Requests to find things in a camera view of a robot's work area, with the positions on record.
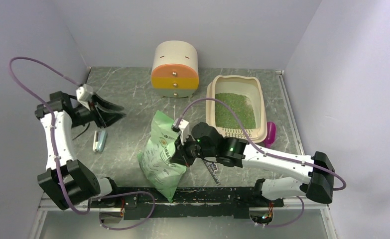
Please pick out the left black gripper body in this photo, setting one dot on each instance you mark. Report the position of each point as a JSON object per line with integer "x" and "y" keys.
{"x": 83, "y": 115}

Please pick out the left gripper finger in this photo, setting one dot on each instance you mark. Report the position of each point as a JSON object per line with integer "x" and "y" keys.
{"x": 106, "y": 119}
{"x": 105, "y": 105}

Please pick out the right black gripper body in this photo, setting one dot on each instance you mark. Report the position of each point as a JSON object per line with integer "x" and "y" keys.
{"x": 190, "y": 150}

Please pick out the green litter bag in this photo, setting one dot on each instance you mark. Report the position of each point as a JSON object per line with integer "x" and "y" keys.
{"x": 154, "y": 160}

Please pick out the magenta plastic scoop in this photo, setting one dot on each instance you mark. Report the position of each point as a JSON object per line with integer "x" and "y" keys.
{"x": 271, "y": 134}

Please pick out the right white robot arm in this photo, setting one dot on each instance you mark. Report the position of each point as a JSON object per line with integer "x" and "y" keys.
{"x": 304, "y": 175}

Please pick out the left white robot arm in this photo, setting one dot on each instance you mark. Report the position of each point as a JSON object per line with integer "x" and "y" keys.
{"x": 66, "y": 180}

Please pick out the beige litter box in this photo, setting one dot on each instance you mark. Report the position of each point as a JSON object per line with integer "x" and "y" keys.
{"x": 244, "y": 96}

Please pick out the beige orange drawer cabinet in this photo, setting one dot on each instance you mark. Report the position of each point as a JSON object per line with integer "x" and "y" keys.
{"x": 175, "y": 69}

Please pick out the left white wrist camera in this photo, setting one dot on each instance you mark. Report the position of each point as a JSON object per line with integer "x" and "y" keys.
{"x": 84, "y": 93}

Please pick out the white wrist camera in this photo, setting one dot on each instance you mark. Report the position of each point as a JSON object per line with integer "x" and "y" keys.
{"x": 84, "y": 93}
{"x": 181, "y": 127}

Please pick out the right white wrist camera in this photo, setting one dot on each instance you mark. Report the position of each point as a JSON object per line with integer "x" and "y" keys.
{"x": 181, "y": 127}

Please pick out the black mounting rail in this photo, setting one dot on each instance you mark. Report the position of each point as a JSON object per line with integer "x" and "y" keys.
{"x": 139, "y": 202}

